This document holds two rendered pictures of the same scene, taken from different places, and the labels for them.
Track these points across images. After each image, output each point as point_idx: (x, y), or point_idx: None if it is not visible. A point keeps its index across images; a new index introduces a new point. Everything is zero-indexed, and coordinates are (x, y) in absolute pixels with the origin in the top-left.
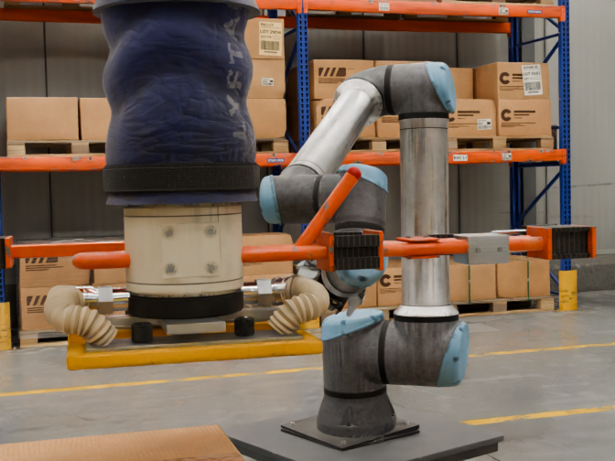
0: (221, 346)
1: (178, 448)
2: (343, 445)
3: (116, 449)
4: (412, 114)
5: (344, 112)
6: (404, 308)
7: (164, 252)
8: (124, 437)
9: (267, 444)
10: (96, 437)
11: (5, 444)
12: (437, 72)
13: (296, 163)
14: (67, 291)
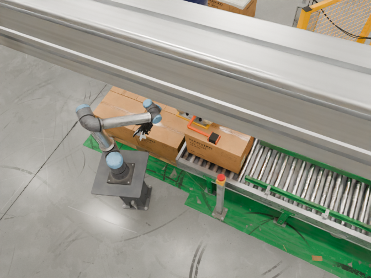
0: None
1: (197, 126)
2: (133, 164)
3: (204, 132)
4: (94, 116)
5: (118, 117)
6: (112, 144)
7: None
8: (200, 136)
9: (141, 178)
10: (203, 139)
11: (216, 145)
12: (87, 105)
13: (149, 113)
14: None
